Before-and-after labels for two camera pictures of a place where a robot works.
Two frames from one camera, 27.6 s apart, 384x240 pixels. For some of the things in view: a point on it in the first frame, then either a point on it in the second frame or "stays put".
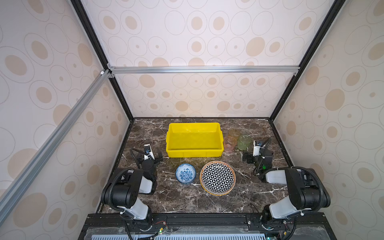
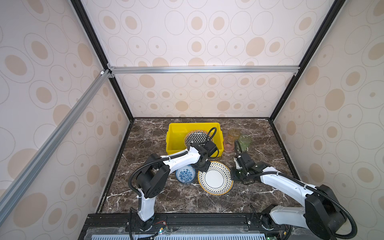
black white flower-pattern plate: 217,178 -> 196,136
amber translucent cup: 234,133 stays put
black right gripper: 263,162 -> 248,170
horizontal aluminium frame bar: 204,69 stays put
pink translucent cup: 229,142 stays put
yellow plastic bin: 194,140 stays put
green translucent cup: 243,142 stays put
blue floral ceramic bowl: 185,173 stays put
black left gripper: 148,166 -> 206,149
